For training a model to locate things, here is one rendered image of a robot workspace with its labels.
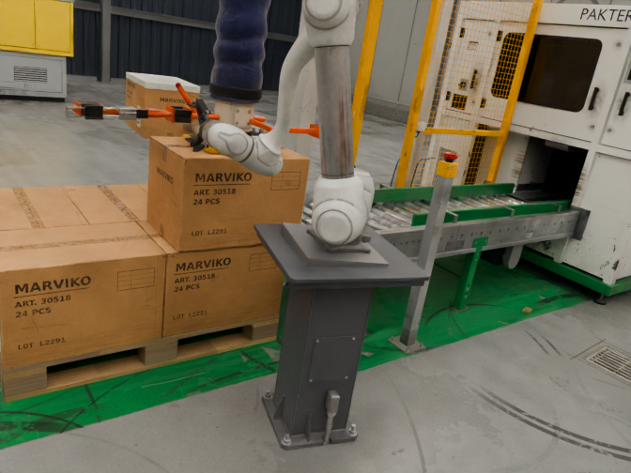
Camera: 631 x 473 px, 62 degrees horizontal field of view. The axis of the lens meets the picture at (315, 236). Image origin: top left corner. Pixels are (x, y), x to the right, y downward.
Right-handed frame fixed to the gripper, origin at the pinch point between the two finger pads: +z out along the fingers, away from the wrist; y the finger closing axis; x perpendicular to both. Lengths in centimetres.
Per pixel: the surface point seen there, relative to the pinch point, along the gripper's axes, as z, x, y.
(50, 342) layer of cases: -4, -53, 84
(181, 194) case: -5.1, -4.0, 27.8
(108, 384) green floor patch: -8, -32, 107
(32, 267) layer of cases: -5, -58, 53
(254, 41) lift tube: 3.9, 27.2, -32.8
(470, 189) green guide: 38, 236, 46
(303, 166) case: -6, 53, 17
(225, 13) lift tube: 10.8, 16.8, -41.8
